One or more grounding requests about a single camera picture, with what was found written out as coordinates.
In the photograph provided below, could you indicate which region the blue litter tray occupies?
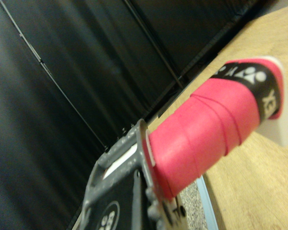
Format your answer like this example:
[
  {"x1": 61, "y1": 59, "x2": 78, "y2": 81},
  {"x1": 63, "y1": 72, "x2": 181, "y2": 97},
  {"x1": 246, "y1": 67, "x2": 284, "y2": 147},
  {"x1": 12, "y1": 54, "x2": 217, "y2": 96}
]
[{"x1": 176, "y1": 177, "x2": 218, "y2": 230}]

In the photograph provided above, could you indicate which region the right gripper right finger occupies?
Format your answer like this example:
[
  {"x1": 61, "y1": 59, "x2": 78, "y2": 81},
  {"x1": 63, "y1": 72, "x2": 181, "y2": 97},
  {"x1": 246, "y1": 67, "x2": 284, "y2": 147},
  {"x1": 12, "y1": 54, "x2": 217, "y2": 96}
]
[{"x1": 145, "y1": 185, "x2": 186, "y2": 229}]

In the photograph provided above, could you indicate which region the white scoop with red handle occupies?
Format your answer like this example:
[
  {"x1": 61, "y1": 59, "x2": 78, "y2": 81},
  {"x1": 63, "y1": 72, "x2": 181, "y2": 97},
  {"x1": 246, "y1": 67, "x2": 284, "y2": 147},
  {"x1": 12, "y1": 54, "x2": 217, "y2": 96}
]
[{"x1": 147, "y1": 55, "x2": 288, "y2": 201}]

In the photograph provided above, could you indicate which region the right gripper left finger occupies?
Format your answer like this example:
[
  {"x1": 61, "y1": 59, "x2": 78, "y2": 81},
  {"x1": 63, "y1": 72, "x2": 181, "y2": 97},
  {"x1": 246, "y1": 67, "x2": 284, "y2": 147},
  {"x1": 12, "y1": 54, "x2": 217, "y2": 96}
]
[{"x1": 79, "y1": 119, "x2": 157, "y2": 230}]

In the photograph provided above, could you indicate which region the black curtain stand pole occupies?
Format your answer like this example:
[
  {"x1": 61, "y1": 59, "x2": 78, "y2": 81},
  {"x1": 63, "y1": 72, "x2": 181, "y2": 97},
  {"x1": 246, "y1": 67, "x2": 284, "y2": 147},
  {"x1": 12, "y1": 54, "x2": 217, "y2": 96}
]
[
  {"x1": 0, "y1": 0, "x2": 109, "y2": 152},
  {"x1": 123, "y1": 0, "x2": 185, "y2": 90}
]

